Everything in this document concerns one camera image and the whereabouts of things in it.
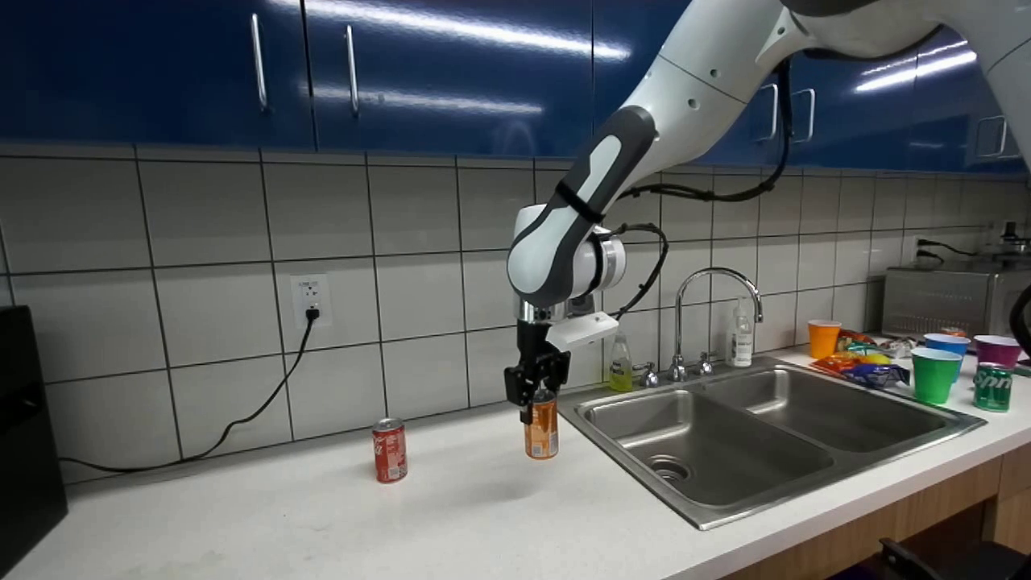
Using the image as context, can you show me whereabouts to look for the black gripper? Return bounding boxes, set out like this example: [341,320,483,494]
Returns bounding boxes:
[501,321,570,425]

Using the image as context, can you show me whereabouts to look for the orange soda can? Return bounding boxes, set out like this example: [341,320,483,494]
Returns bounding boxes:
[525,395,557,462]

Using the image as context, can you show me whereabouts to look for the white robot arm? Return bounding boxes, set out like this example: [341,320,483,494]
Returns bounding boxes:
[501,0,1031,422]

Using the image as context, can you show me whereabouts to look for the red soda can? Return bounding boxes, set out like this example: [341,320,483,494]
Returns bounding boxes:
[372,415,405,484]

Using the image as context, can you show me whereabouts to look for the stainless steel double sink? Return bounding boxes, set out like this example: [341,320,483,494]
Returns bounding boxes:
[560,364,978,527]

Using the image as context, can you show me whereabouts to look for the green soda can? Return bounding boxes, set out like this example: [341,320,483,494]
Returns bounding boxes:
[973,361,1010,411]

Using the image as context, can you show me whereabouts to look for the green dish soap bottle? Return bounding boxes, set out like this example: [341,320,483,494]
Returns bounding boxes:
[605,336,634,394]

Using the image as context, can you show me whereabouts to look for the chrome gooseneck faucet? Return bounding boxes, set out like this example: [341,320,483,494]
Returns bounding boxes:
[638,264,767,389]

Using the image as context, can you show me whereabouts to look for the clear hand soap bottle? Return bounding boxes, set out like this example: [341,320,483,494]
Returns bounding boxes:
[730,306,753,366]

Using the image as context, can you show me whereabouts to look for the orange plastic cup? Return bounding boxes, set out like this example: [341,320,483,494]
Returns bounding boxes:
[810,320,841,358]

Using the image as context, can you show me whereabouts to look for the colourful snack bags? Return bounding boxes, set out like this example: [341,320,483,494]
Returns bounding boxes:
[811,331,907,389]

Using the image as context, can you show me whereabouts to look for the grey box appliance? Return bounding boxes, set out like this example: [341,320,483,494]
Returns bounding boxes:
[883,266,1031,336]

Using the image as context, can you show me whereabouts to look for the green plastic cup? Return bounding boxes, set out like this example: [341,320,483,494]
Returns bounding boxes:
[912,349,962,403]

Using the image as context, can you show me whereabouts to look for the blue plastic bowl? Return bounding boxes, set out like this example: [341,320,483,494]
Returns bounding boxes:
[922,331,968,358]

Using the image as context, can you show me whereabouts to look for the purple plastic bowl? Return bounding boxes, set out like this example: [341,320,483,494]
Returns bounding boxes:
[973,336,1020,366]

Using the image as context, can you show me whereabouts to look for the blue upper cabinets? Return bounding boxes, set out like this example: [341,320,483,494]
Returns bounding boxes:
[0,0,1024,173]

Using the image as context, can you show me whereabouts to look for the black appliance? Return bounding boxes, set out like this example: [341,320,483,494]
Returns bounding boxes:
[0,306,69,573]

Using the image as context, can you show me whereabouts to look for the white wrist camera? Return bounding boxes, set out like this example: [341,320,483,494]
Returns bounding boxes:
[546,314,618,352]

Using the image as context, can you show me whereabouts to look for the black power cable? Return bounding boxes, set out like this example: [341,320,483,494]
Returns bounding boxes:
[55,306,322,476]

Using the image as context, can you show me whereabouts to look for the white wall outlet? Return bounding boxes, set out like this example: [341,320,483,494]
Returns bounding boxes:
[290,275,333,336]

